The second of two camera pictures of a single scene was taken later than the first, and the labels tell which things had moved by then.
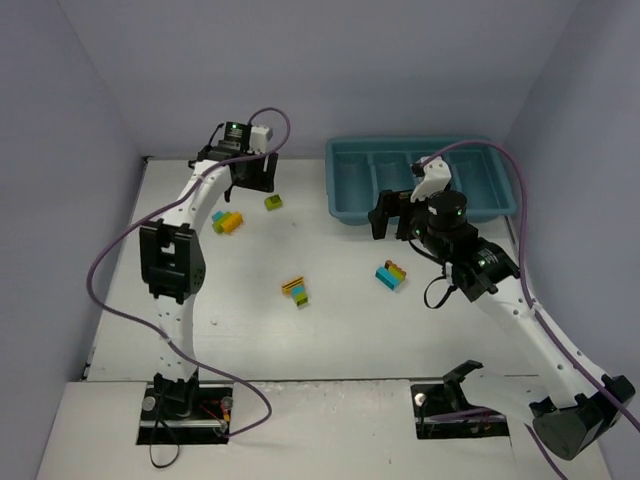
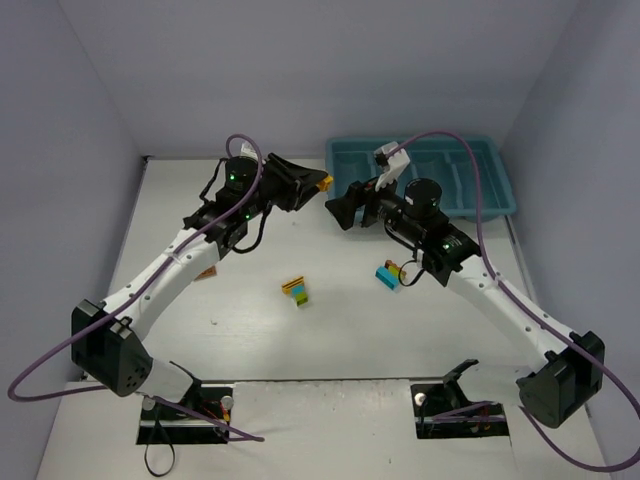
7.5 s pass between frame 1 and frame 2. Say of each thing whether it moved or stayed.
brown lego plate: stayed
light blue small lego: stayed
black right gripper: moved
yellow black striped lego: stayed
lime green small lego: stayed
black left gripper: moved
